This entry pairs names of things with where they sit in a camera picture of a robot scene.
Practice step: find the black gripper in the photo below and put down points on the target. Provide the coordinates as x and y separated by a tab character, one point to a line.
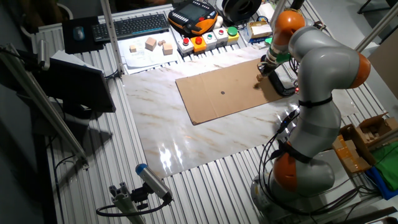
267	67

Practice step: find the small wooden block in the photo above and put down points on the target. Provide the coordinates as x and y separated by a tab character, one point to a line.
260	77

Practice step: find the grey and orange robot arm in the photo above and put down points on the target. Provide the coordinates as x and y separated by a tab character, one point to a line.
326	62

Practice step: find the small carton with white label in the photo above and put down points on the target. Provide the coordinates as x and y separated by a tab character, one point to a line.
259	30

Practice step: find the yellow box with green button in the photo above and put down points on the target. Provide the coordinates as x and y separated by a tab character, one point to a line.
232	34

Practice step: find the grey box with small red button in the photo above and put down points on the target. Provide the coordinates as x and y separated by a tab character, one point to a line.
221	35

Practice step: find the brown cardboard sheet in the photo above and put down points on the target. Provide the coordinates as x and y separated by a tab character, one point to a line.
211	96

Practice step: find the grey box with green button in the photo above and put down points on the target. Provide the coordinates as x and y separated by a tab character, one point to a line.
210	40

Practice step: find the white rounded object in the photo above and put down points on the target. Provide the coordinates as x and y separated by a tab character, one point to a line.
219	22

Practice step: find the black filament spool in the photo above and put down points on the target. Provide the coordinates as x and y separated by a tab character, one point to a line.
230	14

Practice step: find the orange box with red button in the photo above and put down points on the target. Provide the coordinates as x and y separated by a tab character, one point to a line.
199	44

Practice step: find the orange and black teach pendant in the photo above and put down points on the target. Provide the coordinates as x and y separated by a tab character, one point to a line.
192	14

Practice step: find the medium wooden cube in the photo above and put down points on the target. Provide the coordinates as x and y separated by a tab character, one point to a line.
168	49

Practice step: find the white marble pattern mat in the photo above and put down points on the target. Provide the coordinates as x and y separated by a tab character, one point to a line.
174	130

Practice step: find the tiny wooden piece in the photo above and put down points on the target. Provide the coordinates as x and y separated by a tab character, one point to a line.
161	43

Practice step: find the large wooden cube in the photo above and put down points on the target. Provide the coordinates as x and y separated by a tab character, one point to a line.
150	44

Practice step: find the white paper sheet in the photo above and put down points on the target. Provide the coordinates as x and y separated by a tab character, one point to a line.
146	60

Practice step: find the open cardboard box with blocks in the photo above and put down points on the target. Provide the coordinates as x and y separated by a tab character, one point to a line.
373	127

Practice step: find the small orange brown carton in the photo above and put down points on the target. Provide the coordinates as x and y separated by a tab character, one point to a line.
351	158

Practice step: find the brown flat board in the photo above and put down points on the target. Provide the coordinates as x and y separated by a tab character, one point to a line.
387	65

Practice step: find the small wooden cube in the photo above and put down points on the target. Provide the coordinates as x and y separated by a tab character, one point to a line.
133	49

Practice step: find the black computer keyboard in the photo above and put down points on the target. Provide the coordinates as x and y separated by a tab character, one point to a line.
130	27

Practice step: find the green cloth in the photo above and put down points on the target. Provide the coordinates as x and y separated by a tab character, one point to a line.
388	165

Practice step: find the blue bag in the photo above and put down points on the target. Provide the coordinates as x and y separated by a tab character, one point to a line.
381	186

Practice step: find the black computer monitor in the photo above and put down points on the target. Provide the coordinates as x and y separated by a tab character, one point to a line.
77	87

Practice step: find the blue grey computer mouse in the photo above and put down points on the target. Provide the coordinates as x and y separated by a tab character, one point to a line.
78	33

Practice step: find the short aluminium profile stub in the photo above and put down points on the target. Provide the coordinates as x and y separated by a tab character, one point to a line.
124	202

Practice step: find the black mouse pad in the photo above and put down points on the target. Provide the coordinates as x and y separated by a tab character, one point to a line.
70	46

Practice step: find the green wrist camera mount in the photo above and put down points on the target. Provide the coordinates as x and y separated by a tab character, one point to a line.
283	58

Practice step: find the slanted aluminium frame beam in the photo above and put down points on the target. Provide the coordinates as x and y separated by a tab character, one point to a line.
46	107
376	29

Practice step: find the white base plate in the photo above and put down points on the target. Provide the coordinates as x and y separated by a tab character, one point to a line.
345	174

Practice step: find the silver camera with blue end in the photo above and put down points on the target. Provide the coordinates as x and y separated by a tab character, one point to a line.
152	180

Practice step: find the upright aluminium frame post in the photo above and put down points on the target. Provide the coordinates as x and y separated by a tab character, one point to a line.
111	34

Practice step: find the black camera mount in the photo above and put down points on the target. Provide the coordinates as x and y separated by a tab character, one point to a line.
140	196

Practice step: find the silver cylindrical camera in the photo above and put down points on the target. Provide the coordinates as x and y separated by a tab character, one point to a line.
42	53

